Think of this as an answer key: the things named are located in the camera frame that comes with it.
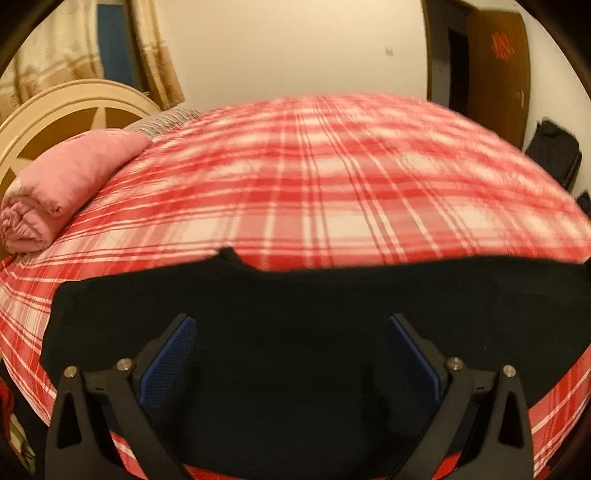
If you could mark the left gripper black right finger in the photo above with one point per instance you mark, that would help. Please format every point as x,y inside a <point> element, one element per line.
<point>499,441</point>

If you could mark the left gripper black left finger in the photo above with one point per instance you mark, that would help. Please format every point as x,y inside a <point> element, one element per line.
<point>79,444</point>

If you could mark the black pants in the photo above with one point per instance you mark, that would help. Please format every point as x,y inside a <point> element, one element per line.
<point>292,376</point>

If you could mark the pink folded blanket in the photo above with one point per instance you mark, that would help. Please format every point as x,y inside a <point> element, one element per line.
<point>47,194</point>

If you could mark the black bag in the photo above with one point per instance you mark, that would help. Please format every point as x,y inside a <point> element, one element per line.
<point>557,151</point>

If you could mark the red white plaid bedsheet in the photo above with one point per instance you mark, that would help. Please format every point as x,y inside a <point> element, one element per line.
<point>300,182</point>

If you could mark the cream wooden headboard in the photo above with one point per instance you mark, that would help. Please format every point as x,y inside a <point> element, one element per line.
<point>65,111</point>

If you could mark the grey striped pillow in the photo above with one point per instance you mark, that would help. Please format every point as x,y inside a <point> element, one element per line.
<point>156,124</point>

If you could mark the brown wooden door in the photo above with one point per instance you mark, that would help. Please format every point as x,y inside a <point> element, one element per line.
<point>479,65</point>

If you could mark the beige curtain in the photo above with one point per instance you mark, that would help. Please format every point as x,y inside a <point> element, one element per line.
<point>119,41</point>

